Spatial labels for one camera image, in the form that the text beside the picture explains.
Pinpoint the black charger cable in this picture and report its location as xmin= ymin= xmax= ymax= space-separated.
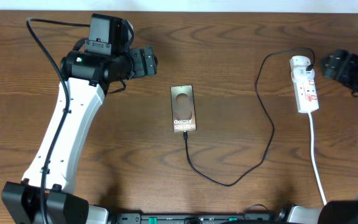
xmin=183 ymin=47 xmax=316 ymax=188

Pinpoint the Galaxy smartphone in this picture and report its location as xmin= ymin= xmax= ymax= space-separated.
xmin=170 ymin=85 xmax=197 ymax=133

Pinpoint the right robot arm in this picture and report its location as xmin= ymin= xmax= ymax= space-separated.
xmin=269 ymin=47 xmax=358 ymax=223

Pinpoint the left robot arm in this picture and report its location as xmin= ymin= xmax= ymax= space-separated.
xmin=1 ymin=14 xmax=157 ymax=223

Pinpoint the white charger adapter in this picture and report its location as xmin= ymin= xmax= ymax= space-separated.
xmin=290 ymin=55 xmax=314 ymax=83

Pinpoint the white power strip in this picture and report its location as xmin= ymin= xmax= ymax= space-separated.
xmin=293 ymin=79 xmax=319 ymax=114

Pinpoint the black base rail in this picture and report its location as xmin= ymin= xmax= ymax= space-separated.
xmin=111 ymin=212 xmax=278 ymax=224

